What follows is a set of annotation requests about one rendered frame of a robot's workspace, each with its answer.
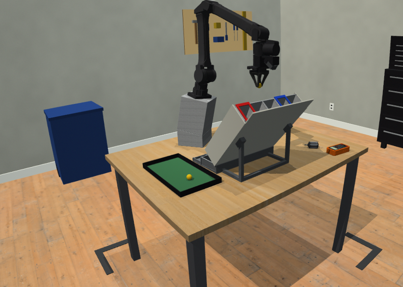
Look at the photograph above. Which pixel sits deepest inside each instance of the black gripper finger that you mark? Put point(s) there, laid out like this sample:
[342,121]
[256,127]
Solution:
[265,76]
[258,78]

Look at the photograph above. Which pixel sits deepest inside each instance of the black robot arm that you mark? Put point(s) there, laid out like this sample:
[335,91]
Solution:
[202,76]

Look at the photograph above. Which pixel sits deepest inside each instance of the orange pocket multimeter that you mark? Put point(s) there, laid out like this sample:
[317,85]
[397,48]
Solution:
[337,149]

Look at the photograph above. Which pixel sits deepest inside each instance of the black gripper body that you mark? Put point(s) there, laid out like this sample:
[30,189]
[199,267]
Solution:
[257,69]

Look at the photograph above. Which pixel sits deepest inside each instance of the green tray with black rim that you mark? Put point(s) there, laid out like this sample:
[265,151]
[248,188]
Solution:
[173,169]

